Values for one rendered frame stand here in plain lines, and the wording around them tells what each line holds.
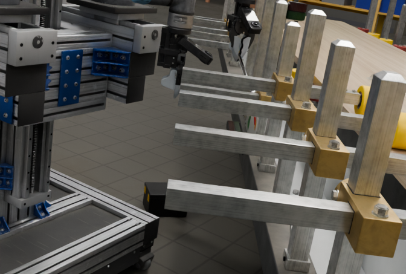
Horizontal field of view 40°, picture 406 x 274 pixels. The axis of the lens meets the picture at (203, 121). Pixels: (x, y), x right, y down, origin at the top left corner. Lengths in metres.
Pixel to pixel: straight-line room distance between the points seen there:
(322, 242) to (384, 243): 0.70
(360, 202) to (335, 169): 0.21
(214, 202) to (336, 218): 0.16
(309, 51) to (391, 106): 0.50
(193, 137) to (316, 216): 0.30
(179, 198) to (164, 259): 1.73
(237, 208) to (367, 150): 0.19
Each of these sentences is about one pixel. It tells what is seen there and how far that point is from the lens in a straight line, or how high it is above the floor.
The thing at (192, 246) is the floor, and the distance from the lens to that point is 2.57.
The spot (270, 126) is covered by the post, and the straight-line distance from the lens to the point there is 1.52.
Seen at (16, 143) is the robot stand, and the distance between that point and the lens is 1.97.
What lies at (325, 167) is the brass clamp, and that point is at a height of 0.94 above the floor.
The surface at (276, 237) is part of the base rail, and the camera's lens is 1.22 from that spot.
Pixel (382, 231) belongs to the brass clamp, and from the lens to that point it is 0.74.
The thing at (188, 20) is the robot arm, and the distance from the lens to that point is 1.65.
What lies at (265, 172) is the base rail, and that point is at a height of 0.70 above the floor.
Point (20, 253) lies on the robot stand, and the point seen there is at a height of 0.21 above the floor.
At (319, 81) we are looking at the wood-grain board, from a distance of 1.91.
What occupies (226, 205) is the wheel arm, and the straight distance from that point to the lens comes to 0.73.
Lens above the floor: 1.25
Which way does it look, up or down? 17 degrees down
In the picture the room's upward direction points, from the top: 9 degrees clockwise
